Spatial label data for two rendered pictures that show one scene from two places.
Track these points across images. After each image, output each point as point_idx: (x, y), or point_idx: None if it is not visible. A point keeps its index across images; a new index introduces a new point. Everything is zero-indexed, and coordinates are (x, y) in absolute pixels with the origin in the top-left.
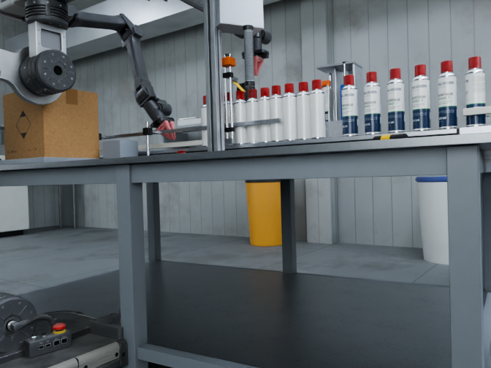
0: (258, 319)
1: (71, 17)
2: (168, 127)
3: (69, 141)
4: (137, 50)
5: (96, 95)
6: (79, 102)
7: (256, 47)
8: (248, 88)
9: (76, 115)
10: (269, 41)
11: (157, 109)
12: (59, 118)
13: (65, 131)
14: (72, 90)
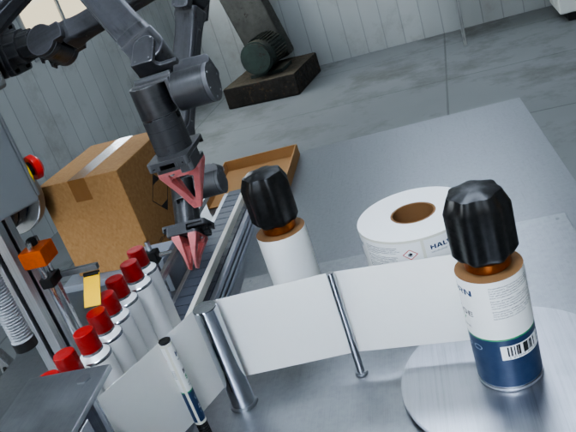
0: None
1: (53, 50)
2: (178, 249)
3: (102, 250)
4: (181, 44)
5: (116, 174)
6: (93, 195)
7: (154, 148)
8: (248, 198)
9: (97, 213)
10: (211, 99)
11: (176, 202)
12: (76, 225)
13: (91, 238)
14: (77, 180)
